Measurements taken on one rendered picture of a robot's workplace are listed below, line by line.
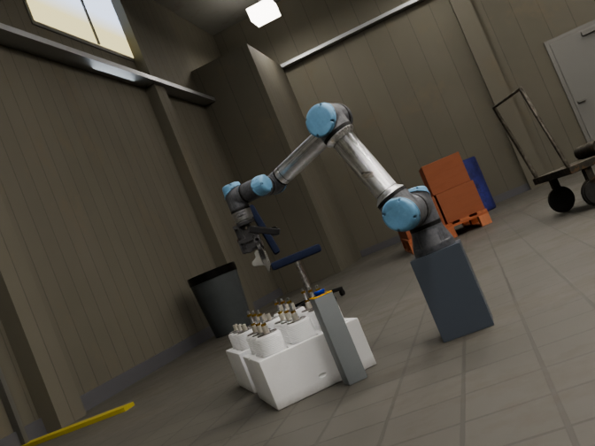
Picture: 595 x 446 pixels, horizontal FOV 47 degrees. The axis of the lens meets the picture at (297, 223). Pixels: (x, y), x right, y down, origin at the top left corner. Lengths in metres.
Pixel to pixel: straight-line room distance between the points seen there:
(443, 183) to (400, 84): 4.92
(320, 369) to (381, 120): 9.95
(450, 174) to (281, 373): 5.38
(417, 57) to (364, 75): 0.97
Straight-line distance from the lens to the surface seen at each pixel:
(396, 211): 2.25
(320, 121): 2.33
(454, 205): 7.51
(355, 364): 2.33
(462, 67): 12.19
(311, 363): 2.42
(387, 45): 12.35
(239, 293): 7.00
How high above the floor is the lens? 0.47
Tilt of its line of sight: 3 degrees up
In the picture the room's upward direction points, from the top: 22 degrees counter-clockwise
